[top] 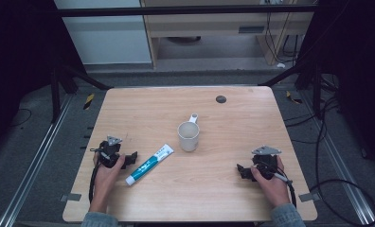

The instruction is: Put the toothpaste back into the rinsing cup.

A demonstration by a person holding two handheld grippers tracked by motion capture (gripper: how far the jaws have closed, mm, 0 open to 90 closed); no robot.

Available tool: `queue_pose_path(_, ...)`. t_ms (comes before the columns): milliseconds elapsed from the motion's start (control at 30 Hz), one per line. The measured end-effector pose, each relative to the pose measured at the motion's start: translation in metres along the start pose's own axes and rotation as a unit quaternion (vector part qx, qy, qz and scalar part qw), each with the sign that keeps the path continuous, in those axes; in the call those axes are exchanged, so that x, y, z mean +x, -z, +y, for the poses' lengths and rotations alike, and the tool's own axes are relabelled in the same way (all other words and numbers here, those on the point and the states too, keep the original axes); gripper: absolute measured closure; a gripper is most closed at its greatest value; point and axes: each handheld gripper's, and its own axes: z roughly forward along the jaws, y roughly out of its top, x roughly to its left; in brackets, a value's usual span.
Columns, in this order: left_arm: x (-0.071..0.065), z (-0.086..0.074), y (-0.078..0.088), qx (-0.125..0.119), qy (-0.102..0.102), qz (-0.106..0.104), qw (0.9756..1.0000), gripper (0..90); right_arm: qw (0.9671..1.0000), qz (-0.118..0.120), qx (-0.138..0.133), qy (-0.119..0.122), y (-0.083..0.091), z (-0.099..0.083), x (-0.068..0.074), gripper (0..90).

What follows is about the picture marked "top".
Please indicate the white cabinet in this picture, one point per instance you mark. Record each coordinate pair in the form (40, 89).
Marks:
(106, 41)

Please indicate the white and teal toothpaste tube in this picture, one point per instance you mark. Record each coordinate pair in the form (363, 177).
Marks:
(147, 165)

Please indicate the yellow black striped tape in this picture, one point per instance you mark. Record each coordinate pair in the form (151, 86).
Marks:
(88, 101)
(293, 98)

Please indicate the aluminium floor rail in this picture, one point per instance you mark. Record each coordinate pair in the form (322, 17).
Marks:
(343, 176)
(34, 164)

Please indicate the black metal stand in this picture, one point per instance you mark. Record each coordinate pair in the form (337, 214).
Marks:
(316, 91)
(55, 94)

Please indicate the black horizontal frame bar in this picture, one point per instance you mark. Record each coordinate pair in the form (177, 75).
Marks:
(176, 11)

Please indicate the small white floor object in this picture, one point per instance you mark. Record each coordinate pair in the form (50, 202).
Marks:
(281, 65)

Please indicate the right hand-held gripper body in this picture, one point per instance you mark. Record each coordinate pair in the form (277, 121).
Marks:
(266, 162)

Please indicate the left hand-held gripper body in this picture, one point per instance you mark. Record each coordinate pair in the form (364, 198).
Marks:
(109, 154)

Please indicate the light wooden desk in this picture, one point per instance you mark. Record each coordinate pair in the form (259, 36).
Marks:
(207, 26)

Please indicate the dark curtain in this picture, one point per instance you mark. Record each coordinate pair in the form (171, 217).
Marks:
(359, 78)
(18, 63)

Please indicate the person's right hand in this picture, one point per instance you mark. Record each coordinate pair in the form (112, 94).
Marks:
(274, 189)

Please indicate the grey metal table bracket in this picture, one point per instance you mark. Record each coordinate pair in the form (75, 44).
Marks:
(70, 197)
(309, 197)

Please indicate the dark round table grommet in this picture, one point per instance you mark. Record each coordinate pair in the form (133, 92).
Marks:
(221, 99)

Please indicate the person's left hand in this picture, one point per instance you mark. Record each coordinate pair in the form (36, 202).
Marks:
(105, 181)

